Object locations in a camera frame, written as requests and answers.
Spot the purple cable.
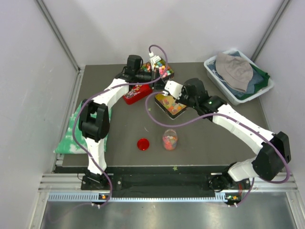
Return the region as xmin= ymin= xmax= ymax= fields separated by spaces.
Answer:
xmin=72 ymin=44 xmax=170 ymax=208
xmin=145 ymin=92 xmax=291 ymax=208

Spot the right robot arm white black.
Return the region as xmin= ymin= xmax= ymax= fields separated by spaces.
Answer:
xmin=178 ymin=78 xmax=291 ymax=189

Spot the tin with colourful cube candies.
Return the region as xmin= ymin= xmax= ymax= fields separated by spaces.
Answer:
xmin=140 ymin=58 xmax=174 ymax=83

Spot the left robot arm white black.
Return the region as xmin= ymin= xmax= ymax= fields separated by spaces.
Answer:
xmin=78 ymin=55 xmax=162 ymax=190

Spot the beige bucket hat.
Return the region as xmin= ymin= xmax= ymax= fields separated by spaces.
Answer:
xmin=215 ymin=52 xmax=254 ymax=93

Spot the green garment in basket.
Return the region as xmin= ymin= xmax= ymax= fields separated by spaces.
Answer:
xmin=235 ymin=64 xmax=270 ymax=100

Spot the red tin with lollipops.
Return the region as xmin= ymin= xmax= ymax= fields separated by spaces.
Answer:
xmin=123 ymin=84 xmax=153 ymax=105

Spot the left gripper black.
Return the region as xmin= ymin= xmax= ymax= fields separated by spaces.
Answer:
xmin=135 ymin=68 xmax=166 ymax=91

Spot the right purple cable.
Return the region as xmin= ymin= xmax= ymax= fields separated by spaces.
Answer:
xmin=145 ymin=92 xmax=291 ymax=208

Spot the golden tin with star candies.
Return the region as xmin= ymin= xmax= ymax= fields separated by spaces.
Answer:
xmin=154 ymin=94 xmax=187 ymax=120

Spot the red jar lid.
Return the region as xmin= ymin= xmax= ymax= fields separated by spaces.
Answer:
xmin=137 ymin=138 xmax=150 ymax=151

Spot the white plastic basket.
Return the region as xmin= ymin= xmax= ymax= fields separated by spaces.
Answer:
xmin=203 ymin=50 xmax=274 ymax=105

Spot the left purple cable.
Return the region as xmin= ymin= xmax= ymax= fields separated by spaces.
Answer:
xmin=72 ymin=44 xmax=170 ymax=208

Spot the green white cloth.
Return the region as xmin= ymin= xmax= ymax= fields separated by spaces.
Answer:
xmin=54 ymin=100 xmax=112 ymax=155

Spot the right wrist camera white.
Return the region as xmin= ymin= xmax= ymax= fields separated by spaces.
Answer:
xmin=163 ymin=80 xmax=183 ymax=100

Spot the clear plastic jar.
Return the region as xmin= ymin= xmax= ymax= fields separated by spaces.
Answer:
xmin=163 ymin=129 xmax=178 ymax=150

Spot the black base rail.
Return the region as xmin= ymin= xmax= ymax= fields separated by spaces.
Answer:
xmin=81 ymin=166 xmax=253 ymax=198

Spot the blue-grey garment in basket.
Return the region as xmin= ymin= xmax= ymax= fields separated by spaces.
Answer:
xmin=226 ymin=71 xmax=264 ymax=97

